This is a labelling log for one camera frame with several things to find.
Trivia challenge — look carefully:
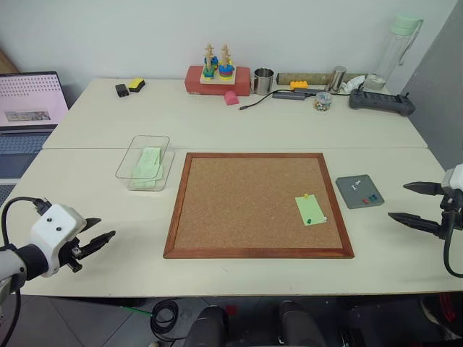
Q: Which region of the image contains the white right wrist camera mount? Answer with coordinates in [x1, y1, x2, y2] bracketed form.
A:
[443, 167, 463, 192]

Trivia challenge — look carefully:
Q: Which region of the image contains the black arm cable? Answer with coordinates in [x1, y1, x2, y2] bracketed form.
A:
[443, 210, 463, 279]
[1, 196, 52, 251]

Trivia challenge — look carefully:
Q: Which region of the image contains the small jar of pins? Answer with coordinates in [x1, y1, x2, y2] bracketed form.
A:
[312, 90, 334, 113]

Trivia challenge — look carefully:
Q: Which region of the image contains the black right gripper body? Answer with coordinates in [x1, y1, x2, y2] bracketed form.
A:
[436, 184, 463, 240]

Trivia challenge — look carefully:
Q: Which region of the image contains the open laptop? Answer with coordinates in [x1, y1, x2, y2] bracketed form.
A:
[0, 70, 70, 204]

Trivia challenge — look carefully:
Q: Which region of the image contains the white crumpled cloth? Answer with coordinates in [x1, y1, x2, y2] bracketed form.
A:
[341, 74, 368, 93]

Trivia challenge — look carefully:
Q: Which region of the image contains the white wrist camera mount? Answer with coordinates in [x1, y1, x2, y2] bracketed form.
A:
[30, 203, 88, 278]
[443, 167, 463, 192]

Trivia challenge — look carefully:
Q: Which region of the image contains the clear plastic box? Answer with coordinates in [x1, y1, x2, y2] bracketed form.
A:
[114, 134, 177, 192]

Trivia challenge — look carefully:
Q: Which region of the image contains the dark rounded shape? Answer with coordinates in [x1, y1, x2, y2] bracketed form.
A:
[278, 300, 327, 347]
[185, 306, 229, 347]

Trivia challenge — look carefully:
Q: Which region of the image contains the steel cylinder can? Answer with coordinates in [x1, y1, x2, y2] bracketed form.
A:
[325, 65, 348, 95]

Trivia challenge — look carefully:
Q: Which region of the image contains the wood framed cork board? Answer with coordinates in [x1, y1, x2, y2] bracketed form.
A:
[162, 152, 356, 260]

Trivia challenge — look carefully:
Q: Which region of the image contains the wooden colourful stacking toy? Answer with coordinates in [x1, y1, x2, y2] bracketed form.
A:
[199, 43, 237, 87]

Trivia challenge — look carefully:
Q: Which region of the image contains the grey square pin tray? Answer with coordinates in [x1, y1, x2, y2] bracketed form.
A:
[335, 173, 386, 210]

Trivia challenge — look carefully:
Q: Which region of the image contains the steel mug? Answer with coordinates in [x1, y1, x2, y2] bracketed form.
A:
[250, 67, 275, 96]

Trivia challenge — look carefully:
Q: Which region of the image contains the coiled black cable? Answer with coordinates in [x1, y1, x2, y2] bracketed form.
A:
[150, 299, 180, 341]

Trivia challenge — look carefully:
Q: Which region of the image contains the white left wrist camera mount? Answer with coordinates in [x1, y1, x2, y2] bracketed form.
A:
[30, 203, 88, 278]

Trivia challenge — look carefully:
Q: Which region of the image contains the grey USB hub with cable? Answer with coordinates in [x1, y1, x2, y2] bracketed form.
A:
[238, 86, 327, 111]

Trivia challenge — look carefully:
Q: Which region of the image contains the clear bottle with green lid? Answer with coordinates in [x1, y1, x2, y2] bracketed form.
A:
[362, 14, 425, 93]

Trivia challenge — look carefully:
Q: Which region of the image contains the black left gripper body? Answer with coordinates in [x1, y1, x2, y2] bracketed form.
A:
[58, 236, 87, 274]

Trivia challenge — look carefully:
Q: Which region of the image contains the grey handheld controller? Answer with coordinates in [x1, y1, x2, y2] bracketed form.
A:
[348, 87, 417, 117]

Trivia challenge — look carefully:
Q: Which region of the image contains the red rectangular box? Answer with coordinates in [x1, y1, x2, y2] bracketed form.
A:
[184, 65, 252, 98]

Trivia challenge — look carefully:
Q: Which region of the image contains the brown cardboard tube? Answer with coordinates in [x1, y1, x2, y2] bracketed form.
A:
[276, 72, 368, 85]

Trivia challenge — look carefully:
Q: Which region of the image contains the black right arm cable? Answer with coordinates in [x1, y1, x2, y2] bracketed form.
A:
[443, 210, 463, 279]

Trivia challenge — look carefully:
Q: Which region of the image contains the green paper note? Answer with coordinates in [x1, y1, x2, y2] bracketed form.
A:
[294, 195, 328, 227]

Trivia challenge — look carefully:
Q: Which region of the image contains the thin green cable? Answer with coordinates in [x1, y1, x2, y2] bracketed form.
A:
[119, 304, 153, 318]

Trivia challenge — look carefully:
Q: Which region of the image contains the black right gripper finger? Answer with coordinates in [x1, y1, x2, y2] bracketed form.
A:
[402, 181, 443, 197]
[387, 212, 446, 240]

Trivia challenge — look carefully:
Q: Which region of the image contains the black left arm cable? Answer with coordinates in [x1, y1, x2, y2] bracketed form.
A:
[1, 196, 52, 251]

